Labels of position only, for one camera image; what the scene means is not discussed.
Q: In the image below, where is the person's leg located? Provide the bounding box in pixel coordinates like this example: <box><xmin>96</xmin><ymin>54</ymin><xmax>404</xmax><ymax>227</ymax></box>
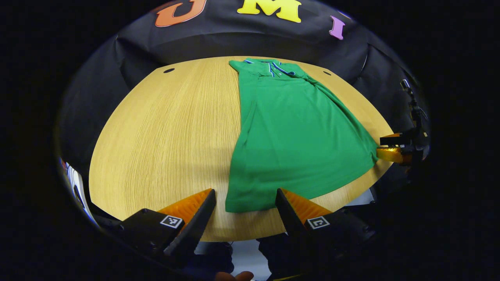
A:
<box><xmin>184</xmin><ymin>241</ymin><xmax>235</xmax><ymax>276</ymax></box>
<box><xmin>257</xmin><ymin>233</ymin><xmax>309</xmax><ymax>279</ymax></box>

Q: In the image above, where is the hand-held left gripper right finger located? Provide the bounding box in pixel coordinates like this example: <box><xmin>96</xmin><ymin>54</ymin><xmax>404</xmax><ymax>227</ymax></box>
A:
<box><xmin>275</xmin><ymin>188</ymin><xmax>377</xmax><ymax>258</ymax></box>

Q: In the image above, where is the person's left leg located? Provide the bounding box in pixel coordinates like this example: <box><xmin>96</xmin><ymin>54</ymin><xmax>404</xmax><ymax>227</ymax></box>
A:
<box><xmin>184</xmin><ymin>241</ymin><xmax>235</xmax><ymax>276</ymax></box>

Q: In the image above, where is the person's right leg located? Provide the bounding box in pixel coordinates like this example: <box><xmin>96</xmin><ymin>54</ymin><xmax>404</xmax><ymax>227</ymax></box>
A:
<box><xmin>257</xmin><ymin>233</ymin><xmax>309</xmax><ymax>279</ymax></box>

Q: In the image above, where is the white and blue panel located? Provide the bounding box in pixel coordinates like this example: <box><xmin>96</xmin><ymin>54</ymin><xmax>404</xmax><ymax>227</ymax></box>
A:
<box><xmin>59</xmin><ymin>158</ymin><xmax>98</xmax><ymax>225</ymax></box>

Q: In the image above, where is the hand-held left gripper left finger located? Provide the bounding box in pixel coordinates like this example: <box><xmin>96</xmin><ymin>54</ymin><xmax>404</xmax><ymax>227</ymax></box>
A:
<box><xmin>117</xmin><ymin>189</ymin><xmax>217</xmax><ymax>260</ymax></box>

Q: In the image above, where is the green T-shirt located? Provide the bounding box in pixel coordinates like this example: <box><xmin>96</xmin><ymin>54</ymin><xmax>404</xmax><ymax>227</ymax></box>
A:
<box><xmin>225</xmin><ymin>58</ymin><xmax>379</xmax><ymax>213</ymax></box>

